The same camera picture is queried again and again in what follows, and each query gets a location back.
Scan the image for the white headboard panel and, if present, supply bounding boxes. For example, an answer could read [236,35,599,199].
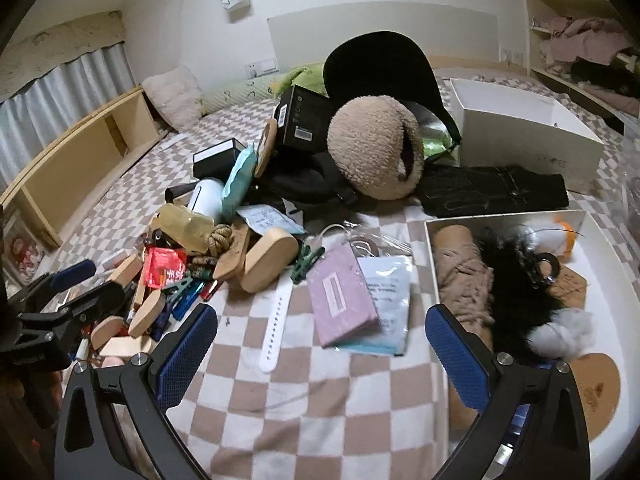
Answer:
[267,2,502,69]

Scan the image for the black box with label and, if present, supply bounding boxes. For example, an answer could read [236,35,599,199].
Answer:
[273,84,334,154]

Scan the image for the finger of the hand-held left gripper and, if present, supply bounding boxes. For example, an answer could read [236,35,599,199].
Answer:
[9,259,97,314]
[19,282,126,341]

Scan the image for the white paper receipt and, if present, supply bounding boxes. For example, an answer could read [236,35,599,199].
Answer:
[235,204,307,237]

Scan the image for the grey curtain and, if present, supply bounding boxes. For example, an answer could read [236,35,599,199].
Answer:
[0,42,137,197]

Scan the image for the black baseball cap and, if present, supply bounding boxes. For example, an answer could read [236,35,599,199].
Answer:
[322,31,462,152]

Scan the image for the black stitched gloves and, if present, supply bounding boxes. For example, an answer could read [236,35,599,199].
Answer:
[417,164,571,219]

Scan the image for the red packet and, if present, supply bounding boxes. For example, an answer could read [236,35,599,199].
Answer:
[142,246,188,290]

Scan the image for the clear bag with wire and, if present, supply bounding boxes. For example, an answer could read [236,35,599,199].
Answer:
[319,219,412,262]

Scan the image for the white shoebox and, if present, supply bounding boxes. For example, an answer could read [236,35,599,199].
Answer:
[449,78,606,194]

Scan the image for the round cork coaster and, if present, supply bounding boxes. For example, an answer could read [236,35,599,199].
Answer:
[567,352,623,442]

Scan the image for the white mug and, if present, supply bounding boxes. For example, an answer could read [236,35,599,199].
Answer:
[187,178,227,222]

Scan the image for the purple booklet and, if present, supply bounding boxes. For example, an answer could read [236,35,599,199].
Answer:
[306,243,380,349]

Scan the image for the fluffy white pillow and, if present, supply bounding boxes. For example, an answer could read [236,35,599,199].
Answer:
[142,64,204,132]

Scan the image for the black feather duster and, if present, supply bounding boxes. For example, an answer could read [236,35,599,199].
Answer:
[474,232,562,367]

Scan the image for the clear plastic storage bin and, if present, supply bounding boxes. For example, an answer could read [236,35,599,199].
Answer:
[617,109,640,242]

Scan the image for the white cotton wad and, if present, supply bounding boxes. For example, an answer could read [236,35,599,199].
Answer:
[529,308,597,359]

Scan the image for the wooden oval box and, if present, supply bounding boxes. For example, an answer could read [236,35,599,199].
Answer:
[239,227,300,294]

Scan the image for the green plastic bag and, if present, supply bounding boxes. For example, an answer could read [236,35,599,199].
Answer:
[422,124,459,159]

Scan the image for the printed curtain valance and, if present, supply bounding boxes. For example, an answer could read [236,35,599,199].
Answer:
[0,9,126,104]

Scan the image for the beige twine bundle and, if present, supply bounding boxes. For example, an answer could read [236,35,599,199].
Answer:
[432,224,497,357]

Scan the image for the white watch strap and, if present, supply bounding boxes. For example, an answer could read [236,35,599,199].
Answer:
[259,274,294,374]

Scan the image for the knotted rope coil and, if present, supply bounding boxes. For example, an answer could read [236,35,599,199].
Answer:
[204,223,236,259]

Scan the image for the wooden wardrobe shelf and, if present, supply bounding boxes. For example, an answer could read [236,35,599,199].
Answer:
[522,0,640,122]

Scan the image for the white sachet packet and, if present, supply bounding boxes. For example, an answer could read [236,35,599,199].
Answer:
[344,254,414,357]

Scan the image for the beige fleece earmuffs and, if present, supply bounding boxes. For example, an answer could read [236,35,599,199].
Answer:
[327,95,427,202]

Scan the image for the white wall socket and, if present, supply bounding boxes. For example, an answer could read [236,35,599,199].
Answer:
[243,58,280,79]

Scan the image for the long printed bolster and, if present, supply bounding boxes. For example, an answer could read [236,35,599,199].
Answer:
[199,70,287,117]

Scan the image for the small black box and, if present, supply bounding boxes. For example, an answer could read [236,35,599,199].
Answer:
[193,138,247,179]

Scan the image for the green clothespin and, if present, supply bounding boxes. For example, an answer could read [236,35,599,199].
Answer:
[289,245,326,287]

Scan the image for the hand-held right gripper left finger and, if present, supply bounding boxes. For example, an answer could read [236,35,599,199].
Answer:
[54,303,219,480]

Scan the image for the round wooden cartoon plaque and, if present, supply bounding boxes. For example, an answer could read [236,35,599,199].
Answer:
[254,118,280,178]

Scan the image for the wooden bedside shelf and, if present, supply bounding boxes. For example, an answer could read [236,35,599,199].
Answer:
[0,84,162,252]

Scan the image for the dark clothes pile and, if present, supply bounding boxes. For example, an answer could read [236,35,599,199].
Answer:
[569,57,640,107]

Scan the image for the soft plush toy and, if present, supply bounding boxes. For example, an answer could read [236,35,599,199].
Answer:
[269,63,327,99]

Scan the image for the silver film roll orange end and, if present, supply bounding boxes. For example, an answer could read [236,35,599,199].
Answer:
[519,213,578,262]

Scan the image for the white shoebox lid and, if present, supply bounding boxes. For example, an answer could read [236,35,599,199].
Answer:
[423,208,640,464]

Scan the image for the framed picture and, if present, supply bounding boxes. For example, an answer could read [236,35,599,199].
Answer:
[0,209,47,287]

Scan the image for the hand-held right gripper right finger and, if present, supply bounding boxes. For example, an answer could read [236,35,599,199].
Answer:
[425,304,592,480]

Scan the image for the black strap bag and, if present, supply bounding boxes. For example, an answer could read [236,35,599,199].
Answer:
[259,152,362,212]

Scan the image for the yellow translucent bottle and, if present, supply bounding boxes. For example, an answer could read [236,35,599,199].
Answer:
[152,203,217,254]

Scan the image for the flat wooden board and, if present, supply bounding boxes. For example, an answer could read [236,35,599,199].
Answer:
[214,222,257,282]

